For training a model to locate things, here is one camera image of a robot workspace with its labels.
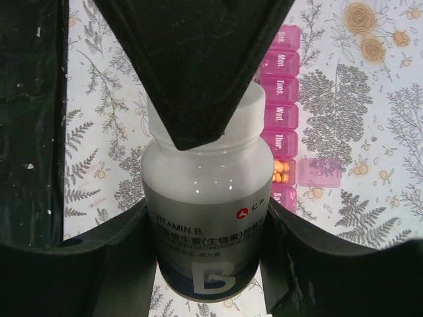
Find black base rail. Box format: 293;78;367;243
1;1;69;248

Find floral table mat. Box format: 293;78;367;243
63;1;422;316

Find white capped pill bottle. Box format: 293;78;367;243
140;135;275;300

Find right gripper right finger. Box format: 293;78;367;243
262;200;422;316

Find white bottle cap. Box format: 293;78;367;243
147;81;266;152

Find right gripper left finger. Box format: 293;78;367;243
1;199;157;316

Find pink weekly pill organizer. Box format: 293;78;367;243
256;25;342;212

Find orange pills in organizer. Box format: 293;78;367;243
272;160;290;184

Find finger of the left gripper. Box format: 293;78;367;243
96;0;293;151

